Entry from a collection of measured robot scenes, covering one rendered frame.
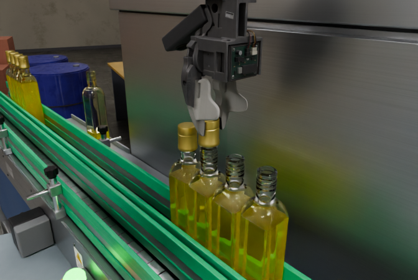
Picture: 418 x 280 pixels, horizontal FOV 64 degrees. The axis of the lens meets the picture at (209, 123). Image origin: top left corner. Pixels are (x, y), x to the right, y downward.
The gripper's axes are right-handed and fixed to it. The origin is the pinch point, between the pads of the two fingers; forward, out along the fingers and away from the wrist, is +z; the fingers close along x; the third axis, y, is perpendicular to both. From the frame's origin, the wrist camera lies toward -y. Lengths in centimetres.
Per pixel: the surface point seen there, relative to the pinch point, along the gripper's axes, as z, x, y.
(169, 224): 21.7, -3.9, -6.9
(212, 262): 22.4, -3.8, 5.2
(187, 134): 3.0, -1.0, -4.4
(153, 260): 30.2, -6.5, -9.1
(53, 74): 40, 50, -240
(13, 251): 43, -25, -49
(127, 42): -7, 14, -51
